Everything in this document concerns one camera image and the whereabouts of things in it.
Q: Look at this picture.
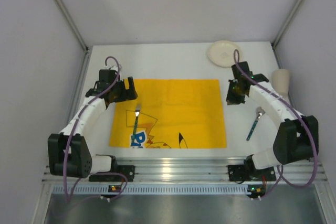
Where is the aluminium frame post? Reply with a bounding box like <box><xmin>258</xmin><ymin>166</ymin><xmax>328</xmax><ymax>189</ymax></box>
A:
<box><xmin>36</xmin><ymin>0</ymin><xmax>90</xmax><ymax>51</ymax></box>
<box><xmin>271</xmin><ymin>0</ymin><xmax>322</xmax><ymax>49</ymax></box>

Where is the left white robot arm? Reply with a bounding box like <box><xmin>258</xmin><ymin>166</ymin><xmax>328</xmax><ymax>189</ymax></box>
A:
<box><xmin>48</xmin><ymin>69</ymin><xmax>138</xmax><ymax>178</ymax></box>

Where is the yellow Pikachu cloth placemat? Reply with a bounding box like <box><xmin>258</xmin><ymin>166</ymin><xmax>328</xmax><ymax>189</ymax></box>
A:
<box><xmin>109</xmin><ymin>79</ymin><xmax>227</xmax><ymax>149</ymax></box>

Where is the left aluminium frame post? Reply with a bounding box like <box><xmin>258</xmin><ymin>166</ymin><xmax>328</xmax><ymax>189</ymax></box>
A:
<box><xmin>36</xmin><ymin>0</ymin><xmax>90</xmax><ymax>51</ymax></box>

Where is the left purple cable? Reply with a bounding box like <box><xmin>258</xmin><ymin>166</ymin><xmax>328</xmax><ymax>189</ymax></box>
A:
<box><xmin>64</xmin><ymin>56</ymin><xmax>129</xmax><ymax>204</ymax></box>

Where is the right aluminium frame post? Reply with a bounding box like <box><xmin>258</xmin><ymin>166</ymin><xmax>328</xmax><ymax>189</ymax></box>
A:
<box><xmin>271</xmin><ymin>0</ymin><xmax>322</xmax><ymax>49</ymax></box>

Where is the fork with green handle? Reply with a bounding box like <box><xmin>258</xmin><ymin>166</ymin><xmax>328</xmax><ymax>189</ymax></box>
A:
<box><xmin>131</xmin><ymin>104</ymin><xmax>141</xmax><ymax>142</ymax></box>

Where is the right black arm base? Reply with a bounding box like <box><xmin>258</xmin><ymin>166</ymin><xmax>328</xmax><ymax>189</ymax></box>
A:
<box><xmin>227</xmin><ymin>155</ymin><xmax>276</xmax><ymax>184</ymax></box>

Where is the perforated cable duct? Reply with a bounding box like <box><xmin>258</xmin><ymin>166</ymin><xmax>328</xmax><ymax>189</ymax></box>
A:
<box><xmin>52</xmin><ymin>184</ymin><xmax>266</xmax><ymax>195</ymax></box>

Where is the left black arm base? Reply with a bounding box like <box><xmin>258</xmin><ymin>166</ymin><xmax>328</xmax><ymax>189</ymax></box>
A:
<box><xmin>89</xmin><ymin>165</ymin><xmax>135</xmax><ymax>182</ymax></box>

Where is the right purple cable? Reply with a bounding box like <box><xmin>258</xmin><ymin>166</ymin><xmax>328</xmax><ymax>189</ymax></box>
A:
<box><xmin>233</xmin><ymin>49</ymin><xmax>320</xmax><ymax>201</ymax></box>

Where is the cream round plate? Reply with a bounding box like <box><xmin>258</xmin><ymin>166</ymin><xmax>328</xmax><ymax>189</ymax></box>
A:
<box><xmin>206</xmin><ymin>40</ymin><xmax>243</xmax><ymax>68</ymax></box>

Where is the purple cable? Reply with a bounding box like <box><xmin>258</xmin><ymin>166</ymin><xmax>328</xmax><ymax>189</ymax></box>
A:
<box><xmin>233</xmin><ymin>49</ymin><xmax>320</xmax><ymax>201</ymax></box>
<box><xmin>64</xmin><ymin>56</ymin><xmax>129</xmax><ymax>204</ymax></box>

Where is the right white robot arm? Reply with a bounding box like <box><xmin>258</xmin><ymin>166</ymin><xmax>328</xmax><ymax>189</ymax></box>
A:
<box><xmin>226</xmin><ymin>61</ymin><xmax>319</xmax><ymax>170</ymax></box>

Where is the aluminium mounting rail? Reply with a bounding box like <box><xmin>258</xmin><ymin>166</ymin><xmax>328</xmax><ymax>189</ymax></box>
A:
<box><xmin>42</xmin><ymin>157</ymin><xmax>328</xmax><ymax>184</ymax></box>

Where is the spoon with green handle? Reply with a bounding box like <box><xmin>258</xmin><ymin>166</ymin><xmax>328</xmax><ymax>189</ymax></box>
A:
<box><xmin>246</xmin><ymin>106</ymin><xmax>265</xmax><ymax>141</ymax></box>

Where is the beige paper cup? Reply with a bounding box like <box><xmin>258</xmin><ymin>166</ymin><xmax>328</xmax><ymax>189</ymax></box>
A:
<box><xmin>271</xmin><ymin>69</ymin><xmax>290</xmax><ymax>97</ymax></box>

